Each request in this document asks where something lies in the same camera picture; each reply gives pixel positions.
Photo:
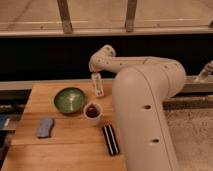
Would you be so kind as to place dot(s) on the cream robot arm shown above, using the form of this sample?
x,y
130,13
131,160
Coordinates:
x,y
139,89

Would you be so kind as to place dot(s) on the white cup with dark liquid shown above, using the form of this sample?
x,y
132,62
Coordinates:
x,y
93,112

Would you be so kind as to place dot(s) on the green ceramic bowl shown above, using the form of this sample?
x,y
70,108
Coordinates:
x,y
69,100

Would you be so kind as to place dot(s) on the black striped rectangular block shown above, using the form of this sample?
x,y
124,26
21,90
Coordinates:
x,y
110,139

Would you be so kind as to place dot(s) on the blue sponge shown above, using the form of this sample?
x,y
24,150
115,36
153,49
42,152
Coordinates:
x,y
45,128

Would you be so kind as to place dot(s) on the cream fixture at right edge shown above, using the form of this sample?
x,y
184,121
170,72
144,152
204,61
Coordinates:
x,y
205,72

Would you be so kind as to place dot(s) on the blue object at left edge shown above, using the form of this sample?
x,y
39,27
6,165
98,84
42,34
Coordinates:
x,y
4,121

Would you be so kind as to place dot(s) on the left metal railing post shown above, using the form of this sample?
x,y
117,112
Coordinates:
x,y
65,16

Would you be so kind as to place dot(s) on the metal railing post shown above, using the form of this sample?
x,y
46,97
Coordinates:
x,y
130,15
65,16

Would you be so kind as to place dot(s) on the right metal railing post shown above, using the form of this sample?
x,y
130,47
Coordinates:
x,y
130,15

